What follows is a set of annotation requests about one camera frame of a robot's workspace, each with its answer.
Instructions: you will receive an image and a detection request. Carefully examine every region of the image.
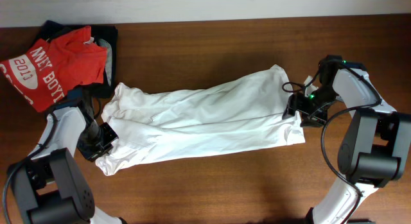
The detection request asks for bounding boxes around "grey folded garment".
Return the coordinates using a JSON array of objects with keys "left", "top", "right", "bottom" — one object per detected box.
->
[{"left": 97, "top": 39, "right": 112, "bottom": 86}]

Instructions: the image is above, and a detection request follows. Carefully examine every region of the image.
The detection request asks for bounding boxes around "red printed t-shirt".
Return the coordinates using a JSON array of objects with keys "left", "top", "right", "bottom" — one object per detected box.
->
[{"left": 1, "top": 26, "right": 107, "bottom": 112}]

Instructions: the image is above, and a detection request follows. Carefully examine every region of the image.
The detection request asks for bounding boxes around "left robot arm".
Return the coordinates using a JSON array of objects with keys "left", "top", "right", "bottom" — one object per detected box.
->
[{"left": 1, "top": 87, "right": 126, "bottom": 224}]

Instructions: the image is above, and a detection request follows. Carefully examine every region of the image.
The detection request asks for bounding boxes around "white printed t-shirt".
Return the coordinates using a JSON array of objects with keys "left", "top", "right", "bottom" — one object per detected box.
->
[{"left": 95, "top": 65, "right": 305, "bottom": 176}]

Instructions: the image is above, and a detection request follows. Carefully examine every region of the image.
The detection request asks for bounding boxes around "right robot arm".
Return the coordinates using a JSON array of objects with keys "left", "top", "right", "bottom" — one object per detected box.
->
[{"left": 283, "top": 55, "right": 410, "bottom": 223}]

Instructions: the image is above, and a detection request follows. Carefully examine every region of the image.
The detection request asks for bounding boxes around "black folded garment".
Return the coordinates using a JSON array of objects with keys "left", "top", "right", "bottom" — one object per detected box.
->
[{"left": 31, "top": 20, "right": 118, "bottom": 99}]

